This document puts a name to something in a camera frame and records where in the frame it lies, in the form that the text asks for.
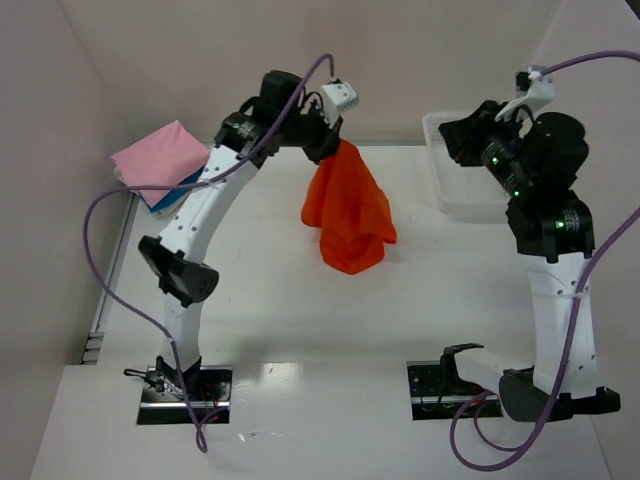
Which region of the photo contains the orange t shirt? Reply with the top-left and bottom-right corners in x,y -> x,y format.
301,140 -> 398,275

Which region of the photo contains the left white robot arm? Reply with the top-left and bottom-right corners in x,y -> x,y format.
138,70 -> 358,396

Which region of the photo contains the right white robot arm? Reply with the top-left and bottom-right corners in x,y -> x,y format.
438,101 -> 621,423

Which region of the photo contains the white plastic basket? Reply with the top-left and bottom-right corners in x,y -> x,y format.
422,111 -> 508,224

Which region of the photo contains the pink folded t shirt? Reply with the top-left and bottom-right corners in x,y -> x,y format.
110,120 -> 209,186

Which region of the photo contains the blue folded t shirt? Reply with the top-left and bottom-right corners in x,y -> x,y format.
144,168 -> 204,215

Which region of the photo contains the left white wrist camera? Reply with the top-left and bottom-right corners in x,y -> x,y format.
319,80 -> 359,126

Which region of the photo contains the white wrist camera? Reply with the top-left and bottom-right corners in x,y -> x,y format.
319,80 -> 359,126
494,65 -> 555,121

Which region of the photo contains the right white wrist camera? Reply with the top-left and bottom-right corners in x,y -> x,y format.
494,65 -> 555,121

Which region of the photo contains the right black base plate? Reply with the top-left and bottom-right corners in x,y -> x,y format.
407,361 -> 483,421

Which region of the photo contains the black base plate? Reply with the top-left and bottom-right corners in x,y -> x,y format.
128,366 -> 233,426
407,361 -> 483,421

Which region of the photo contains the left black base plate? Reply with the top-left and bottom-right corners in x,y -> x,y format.
128,366 -> 233,426

